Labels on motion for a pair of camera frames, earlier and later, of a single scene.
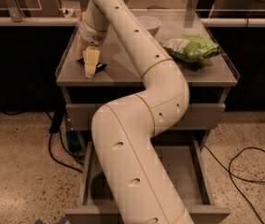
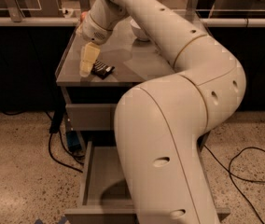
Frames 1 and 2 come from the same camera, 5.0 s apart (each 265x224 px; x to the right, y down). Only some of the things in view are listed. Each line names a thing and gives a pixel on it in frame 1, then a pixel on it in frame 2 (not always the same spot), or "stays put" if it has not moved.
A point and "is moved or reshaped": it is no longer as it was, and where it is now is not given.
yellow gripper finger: (79, 49) → (79, 31)
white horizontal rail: (243, 21) stays put
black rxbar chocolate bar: (99, 66) is moved or reshaped
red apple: (83, 13) stays put
